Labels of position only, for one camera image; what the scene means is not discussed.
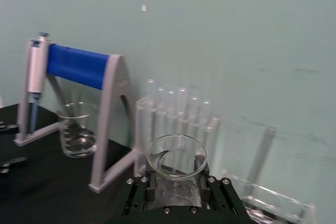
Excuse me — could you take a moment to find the grey pipette stand blue bar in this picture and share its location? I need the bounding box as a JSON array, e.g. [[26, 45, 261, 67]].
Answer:
[[13, 37, 138, 193]]

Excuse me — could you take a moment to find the clear acrylic test tube rack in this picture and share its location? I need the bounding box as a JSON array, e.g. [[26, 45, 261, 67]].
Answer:
[[133, 96, 278, 183]]

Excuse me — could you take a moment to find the clear glass beaker with markings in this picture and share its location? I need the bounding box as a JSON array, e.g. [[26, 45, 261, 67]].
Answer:
[[56, 102, 100, 159]]

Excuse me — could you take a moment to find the black table cloth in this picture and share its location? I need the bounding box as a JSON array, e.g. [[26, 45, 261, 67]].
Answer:
[[0, 103, 148, 224]]

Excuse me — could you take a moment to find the small clear glass beaker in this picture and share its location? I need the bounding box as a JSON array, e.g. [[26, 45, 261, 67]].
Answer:
[[146, 133, 208, 207]]

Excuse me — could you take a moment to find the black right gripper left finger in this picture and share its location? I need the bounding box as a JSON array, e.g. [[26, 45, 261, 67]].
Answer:
[[121, 165, 158, 209]]

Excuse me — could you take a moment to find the clear glass test tube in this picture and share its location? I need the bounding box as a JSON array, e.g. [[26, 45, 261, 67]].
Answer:
[[201, 100, 212, 141], [189, 95, 200, 135], [166, 90, 176, 133], [176, 87, 187, 148], [146, 79, 158, 120], [156, 87, 167, 130]]

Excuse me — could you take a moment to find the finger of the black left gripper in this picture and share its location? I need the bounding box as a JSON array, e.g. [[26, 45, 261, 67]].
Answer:
[[0, 156, 28, 175], [0, 121, 18, 132]]

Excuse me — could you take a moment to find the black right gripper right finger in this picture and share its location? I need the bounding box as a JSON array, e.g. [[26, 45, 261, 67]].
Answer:
[[195, 155, 252, 219]]

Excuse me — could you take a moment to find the clear plastic case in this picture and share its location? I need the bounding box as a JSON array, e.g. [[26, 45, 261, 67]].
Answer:
[[222, 169, 317, 224]]

